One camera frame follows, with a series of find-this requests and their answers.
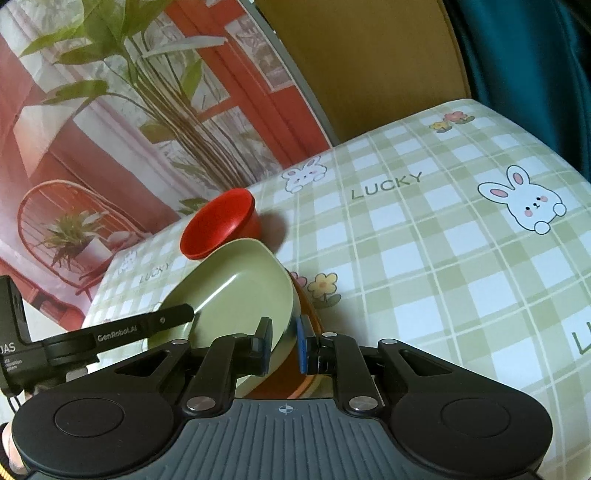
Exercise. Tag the printed room scene backdrop cloth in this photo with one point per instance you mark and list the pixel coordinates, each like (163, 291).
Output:
(115, 115)

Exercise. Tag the red bowl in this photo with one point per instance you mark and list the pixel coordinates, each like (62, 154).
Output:
(217, 226)

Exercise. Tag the mustard yellow curtain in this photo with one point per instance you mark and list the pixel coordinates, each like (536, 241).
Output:
(369, 60)

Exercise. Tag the green checkered bunny tablecloth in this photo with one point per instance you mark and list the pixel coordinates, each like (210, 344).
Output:
(415, 258)

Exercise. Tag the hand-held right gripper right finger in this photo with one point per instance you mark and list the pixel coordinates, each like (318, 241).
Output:
(302, 346)

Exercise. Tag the teal curtain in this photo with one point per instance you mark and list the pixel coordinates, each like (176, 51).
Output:
(531, 69)

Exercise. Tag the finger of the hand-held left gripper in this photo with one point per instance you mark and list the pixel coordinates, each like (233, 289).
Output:
(120, 333)

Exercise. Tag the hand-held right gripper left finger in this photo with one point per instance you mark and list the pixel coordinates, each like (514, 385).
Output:
(263, 346)

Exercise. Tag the green square plate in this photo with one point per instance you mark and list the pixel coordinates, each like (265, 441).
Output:
(231, 281)

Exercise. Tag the orange plate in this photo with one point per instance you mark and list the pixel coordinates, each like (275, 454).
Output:
(308, 304)

